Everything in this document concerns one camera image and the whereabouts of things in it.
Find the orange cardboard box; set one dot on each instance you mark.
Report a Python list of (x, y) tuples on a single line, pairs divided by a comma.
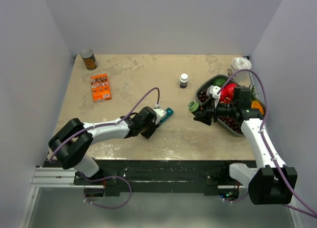
[(100, 86)]

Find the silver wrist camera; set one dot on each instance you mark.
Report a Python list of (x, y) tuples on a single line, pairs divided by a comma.
[(161, 113), (213, 92)]

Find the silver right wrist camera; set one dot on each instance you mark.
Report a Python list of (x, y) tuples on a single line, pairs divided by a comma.
[(213, 92)]

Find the white paper cup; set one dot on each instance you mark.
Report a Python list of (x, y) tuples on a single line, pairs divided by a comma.
[(237, 64)]

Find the green apple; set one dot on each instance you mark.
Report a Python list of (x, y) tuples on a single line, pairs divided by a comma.
[(219, 82)]

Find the green pill bottle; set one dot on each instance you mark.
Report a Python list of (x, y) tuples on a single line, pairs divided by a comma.
[(194, 108)]

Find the white cap pill bottle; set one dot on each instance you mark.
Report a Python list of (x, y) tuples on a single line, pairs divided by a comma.
[(183, 80)]

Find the black table edge rail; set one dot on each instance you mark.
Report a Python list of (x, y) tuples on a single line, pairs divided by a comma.
[(155, 176)]

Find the red apple left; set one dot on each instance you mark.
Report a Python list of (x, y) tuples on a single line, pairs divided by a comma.
[(223, 95)]

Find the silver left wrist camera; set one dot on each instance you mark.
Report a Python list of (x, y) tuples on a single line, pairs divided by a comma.
[(161, 113)]

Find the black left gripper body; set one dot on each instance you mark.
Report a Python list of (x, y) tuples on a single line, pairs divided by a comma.
[(149, 129)]

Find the small pineapple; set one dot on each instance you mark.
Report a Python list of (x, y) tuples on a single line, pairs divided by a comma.
[(256, 104)]

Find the red apple right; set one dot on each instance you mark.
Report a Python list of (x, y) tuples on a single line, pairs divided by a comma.
[(229, 90)]

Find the dark red grapes bunch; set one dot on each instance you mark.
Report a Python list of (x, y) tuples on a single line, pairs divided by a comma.
[(227, 122)]

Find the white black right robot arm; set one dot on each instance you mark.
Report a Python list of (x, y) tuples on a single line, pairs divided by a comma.
[(273, 181)]

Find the grey fruit tray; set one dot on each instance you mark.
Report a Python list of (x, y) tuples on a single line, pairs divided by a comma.
[(209, 83)]

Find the teal weekly pill organizer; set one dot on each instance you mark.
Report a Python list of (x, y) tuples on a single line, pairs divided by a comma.
[(168, 114)]

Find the aluminium frame rail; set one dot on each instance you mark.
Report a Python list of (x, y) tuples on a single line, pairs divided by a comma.
[(48, 178)]

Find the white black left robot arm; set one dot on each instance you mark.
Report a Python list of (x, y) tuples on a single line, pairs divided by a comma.
[(72, 142)]

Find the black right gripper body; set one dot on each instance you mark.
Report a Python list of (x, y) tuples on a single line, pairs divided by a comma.
[(216, 112)]

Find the tin food can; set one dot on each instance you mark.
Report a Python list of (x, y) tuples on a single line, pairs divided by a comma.
[(89, 59)]

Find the red apple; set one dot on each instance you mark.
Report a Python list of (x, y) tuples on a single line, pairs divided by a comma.
[(229, 90), (223, 95)]

